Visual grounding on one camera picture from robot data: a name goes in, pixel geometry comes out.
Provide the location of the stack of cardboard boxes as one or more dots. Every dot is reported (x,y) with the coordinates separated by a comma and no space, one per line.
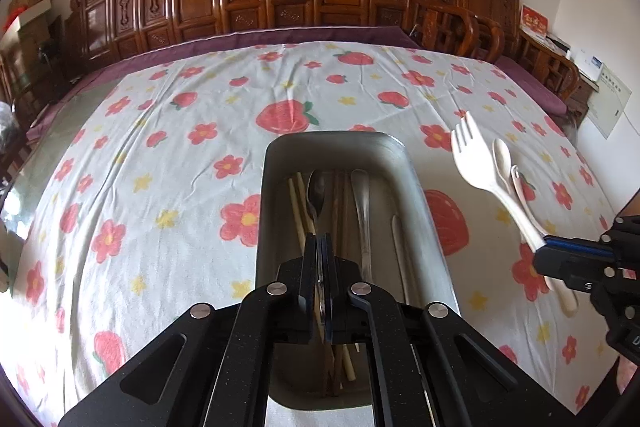
(37,42)

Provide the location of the strawberry flower print bedsheet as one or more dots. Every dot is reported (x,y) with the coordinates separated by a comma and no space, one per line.
(175,187)

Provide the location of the curved-arm wooden armchair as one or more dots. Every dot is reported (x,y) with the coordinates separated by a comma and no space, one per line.
(450,27)

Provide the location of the lattice-side wooden armchair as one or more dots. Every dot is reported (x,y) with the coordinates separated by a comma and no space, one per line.
(555,72)

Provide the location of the grey-green mat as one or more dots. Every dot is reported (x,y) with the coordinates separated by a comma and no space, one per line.
(45,142)

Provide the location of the red paper packet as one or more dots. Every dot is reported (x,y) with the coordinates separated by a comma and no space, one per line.
(534,21)

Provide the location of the white plastic fork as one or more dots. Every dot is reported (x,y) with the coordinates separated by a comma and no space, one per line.
(472,152)

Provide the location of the white box with red print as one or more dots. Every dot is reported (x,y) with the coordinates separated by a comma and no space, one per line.
(30,14)

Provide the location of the metal tray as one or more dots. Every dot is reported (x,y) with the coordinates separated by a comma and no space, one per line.
(385,167)

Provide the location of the metal spoon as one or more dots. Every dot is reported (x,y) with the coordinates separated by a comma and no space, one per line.
(316,194)
(361,192)

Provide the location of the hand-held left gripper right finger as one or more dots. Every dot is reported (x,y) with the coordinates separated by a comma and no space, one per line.
(327,287)

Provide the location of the black fan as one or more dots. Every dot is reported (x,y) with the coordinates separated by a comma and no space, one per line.
(46,54)

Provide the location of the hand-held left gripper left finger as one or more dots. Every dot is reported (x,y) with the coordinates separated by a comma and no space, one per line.
(310,267)

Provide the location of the small white plastic spoon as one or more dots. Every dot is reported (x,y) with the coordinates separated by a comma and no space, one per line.
(516,182)

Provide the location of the clear plastic bag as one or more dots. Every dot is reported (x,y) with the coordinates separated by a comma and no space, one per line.
(5,122)

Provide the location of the pile of papers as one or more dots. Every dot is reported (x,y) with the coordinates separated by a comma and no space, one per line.
(575,57)

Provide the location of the large white plastic spoon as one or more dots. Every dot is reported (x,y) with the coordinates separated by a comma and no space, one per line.
(501,162)

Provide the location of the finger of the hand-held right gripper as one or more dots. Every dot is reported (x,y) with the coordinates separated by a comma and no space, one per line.
(625,232)
(570,264)

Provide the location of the white wall panel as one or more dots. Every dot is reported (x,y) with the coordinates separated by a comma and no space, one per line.
(610,99)

